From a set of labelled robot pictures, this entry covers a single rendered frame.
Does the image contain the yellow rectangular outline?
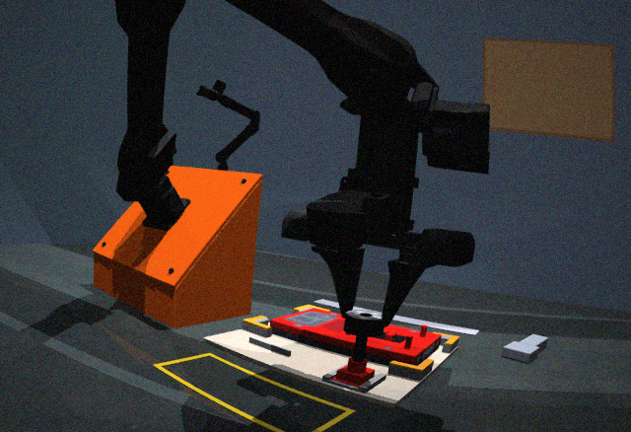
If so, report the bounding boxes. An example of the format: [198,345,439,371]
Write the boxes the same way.
[153,353,356,432]

